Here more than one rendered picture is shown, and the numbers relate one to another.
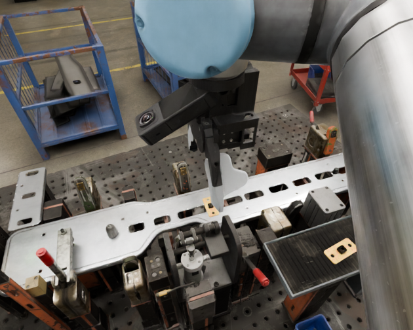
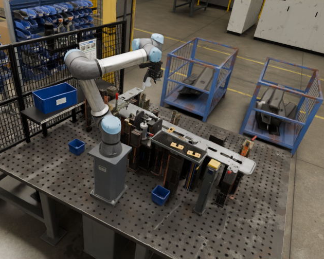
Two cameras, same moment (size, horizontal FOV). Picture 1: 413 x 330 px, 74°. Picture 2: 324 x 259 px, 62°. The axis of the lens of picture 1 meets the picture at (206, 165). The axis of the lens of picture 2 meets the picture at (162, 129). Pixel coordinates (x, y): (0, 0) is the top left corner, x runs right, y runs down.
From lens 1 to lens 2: 154 cm
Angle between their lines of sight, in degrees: 36
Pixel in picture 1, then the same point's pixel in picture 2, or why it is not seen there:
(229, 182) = (147, 84)
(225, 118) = (153, 70)
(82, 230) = (132, 108)
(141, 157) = (183, 118)
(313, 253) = (169, 141)
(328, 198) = (201, 146)
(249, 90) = (158, 66)
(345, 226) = (188, 146)
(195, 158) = (203, 134)
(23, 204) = (127, 94)
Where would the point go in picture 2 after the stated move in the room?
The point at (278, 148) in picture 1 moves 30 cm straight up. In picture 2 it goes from (220, 135) to (230, 104)
